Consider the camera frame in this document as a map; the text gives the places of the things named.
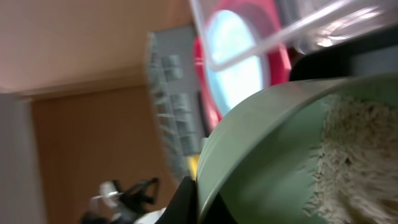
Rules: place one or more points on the red plastic tray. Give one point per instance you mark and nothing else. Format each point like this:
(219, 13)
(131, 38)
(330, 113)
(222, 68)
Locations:
(280, 65)

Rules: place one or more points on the clear plastic waste bin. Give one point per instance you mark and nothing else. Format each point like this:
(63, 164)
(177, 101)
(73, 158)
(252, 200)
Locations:
(316, 25)

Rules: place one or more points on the black waste tray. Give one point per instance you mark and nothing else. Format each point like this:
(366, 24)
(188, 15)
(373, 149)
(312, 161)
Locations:
(366, 55)

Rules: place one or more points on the light blue plate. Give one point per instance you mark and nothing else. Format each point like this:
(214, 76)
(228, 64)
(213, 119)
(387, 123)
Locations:
(233, 68)

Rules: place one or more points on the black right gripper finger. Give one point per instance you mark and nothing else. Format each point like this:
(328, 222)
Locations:
(183, 207)

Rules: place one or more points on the rice and food scraps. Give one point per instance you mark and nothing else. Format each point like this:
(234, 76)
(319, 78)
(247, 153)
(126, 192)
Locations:
(355, 175)

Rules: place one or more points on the grey plastic dishwasher rack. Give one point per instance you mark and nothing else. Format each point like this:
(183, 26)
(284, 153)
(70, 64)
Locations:
(174, 96)

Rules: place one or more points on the yellow plastic cup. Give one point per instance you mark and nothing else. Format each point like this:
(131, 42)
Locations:
(193, 161)

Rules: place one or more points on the green bowl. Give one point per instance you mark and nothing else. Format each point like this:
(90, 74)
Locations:
(255, 166)

